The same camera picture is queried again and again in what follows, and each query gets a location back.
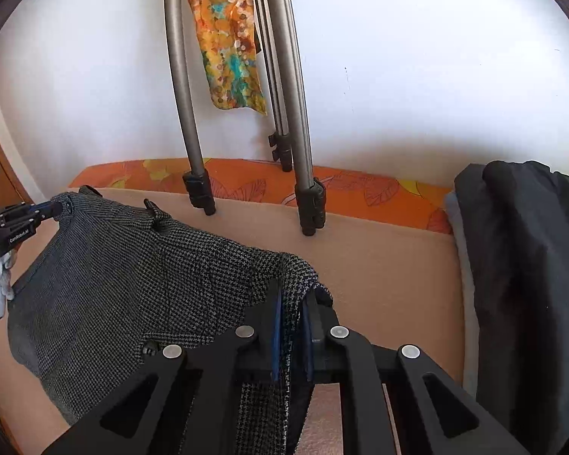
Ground grey houndstooth pants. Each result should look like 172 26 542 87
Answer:
8 189 321 454

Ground grey folded pants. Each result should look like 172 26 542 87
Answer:
445 191 479 397

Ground orange floral bedsheet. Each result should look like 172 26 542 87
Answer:
69 158 452 234

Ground black folded pants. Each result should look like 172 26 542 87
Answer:
454 161 569 454

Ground orange floral scarf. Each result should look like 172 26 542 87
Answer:
188 0 267 115

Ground folded metal tripod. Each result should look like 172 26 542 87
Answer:
164 0 325 236

